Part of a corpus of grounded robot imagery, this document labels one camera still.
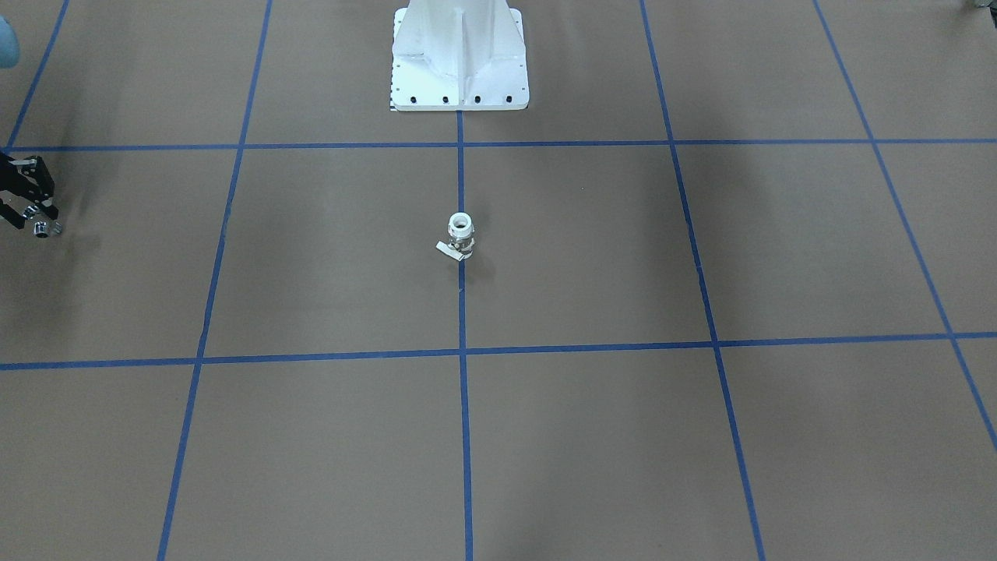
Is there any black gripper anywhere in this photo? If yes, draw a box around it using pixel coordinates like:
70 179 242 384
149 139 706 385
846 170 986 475
0 153 59 230

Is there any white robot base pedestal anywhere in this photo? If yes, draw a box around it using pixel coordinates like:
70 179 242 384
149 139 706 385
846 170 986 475
389 1 530 111

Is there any chrome tee pipe fitting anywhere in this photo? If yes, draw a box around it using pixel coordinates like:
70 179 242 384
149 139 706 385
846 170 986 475
22 205 63 238

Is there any PPR valve with metal handle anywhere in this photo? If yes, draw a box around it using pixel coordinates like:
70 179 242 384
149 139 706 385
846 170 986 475
435 212 476 262

